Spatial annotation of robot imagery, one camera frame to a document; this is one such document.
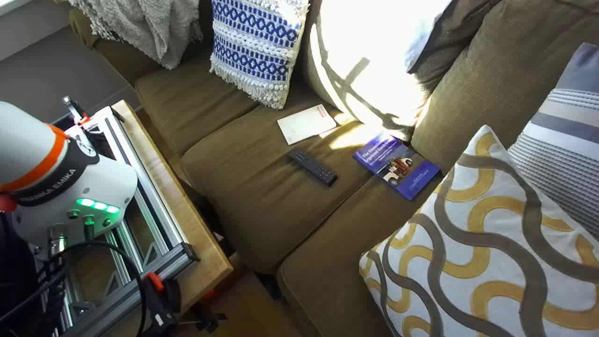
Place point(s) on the blue book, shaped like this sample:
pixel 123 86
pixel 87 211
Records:
pixel 400 168

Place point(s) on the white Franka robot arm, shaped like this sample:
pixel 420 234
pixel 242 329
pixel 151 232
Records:
pixel 44 170

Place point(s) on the black remote control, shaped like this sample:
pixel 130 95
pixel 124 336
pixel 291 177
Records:
pixel 312 166

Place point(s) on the brown sofa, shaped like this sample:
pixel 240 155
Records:
pixel 263 189

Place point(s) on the white paper card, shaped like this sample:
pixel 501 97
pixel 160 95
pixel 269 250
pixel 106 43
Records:
pixel 304 123

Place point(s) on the blue white patterned pillow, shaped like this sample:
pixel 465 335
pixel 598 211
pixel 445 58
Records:
pixel 259 44

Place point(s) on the plain white pillow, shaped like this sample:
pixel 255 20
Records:
pixel 424 31

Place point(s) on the black orange clamp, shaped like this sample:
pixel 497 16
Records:
pixel 164 307

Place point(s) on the white knitted blanket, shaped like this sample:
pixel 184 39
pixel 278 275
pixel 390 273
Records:
pixel 156 26

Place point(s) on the yellow grey wave pillow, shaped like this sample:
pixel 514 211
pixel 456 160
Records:
pixel 493 250

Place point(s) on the grey striped pillow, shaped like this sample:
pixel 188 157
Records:
pixel 564 144

